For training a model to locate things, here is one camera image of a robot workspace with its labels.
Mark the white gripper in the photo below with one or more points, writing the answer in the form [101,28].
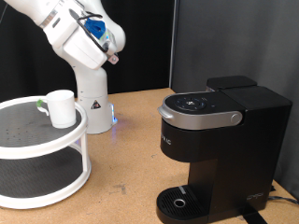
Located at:
[84,49]

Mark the black Keurig coffee machine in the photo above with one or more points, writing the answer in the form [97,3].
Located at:
[243,155]

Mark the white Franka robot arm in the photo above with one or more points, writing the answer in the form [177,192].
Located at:
[90,90]

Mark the black curtain backdrop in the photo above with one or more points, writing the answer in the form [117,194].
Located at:
[146,46]

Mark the water tank with black lid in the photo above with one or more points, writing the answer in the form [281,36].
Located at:
[230,82]

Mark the grey partition panel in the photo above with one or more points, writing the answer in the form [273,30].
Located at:
[249,37]

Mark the white two-tier turntable shelf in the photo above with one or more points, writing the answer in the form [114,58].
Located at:
[37,174]

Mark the black tape strip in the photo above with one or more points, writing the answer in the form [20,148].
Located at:
[253,217]

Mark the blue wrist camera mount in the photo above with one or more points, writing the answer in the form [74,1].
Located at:
[96,27]

